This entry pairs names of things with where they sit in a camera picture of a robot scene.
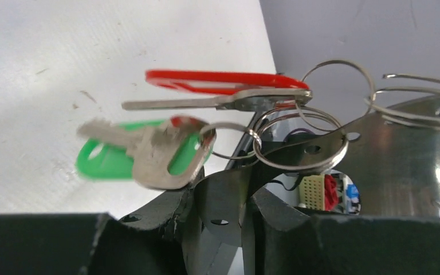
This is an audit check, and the keyring with black key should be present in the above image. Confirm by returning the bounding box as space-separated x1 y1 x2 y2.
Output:
76 59 440 248

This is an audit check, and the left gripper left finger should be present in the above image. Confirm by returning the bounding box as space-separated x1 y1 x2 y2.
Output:
0 184 193 274

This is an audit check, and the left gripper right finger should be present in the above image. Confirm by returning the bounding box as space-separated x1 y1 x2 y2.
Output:
242 188 440 274

